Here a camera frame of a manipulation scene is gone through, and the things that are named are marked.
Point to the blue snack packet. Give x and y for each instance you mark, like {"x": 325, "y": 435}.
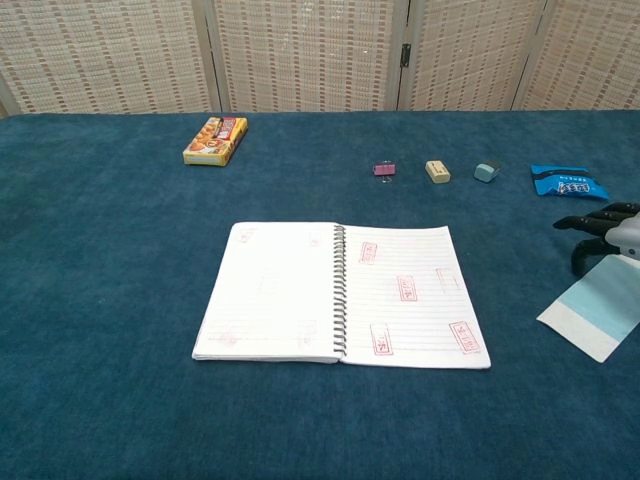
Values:
{"x": 565, "y": 184}

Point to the beige eraser block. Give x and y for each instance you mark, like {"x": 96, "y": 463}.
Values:
{"x": 438, "y": 172}

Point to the black screen hinge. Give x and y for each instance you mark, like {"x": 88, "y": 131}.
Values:
{"x": 406, "y": 55}

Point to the pink binder clip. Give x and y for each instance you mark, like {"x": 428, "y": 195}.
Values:
{"x": 384, "y": 169}

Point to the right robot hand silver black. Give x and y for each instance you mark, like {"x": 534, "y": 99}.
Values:
{"x": 620, "y": 235}

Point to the light blue white paper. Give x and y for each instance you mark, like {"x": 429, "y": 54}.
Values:
{"x": 595, "y": 310}

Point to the open spiral notebook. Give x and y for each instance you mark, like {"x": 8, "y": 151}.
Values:
{"x": 400, "y": 300}

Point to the yellow snack box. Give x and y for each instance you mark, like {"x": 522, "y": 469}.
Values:
{"x": 215, "y": 142}

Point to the dark blue table cloth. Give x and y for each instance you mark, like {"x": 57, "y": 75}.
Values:
{"x": 100, "y": 300}

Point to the woven folding screen panel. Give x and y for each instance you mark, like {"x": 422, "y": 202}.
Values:
{"x": 470, "y": 50}
{"x": 305, "y": 50}
{"x": 100, "y": 50}
{"x": 595, "y": 50}

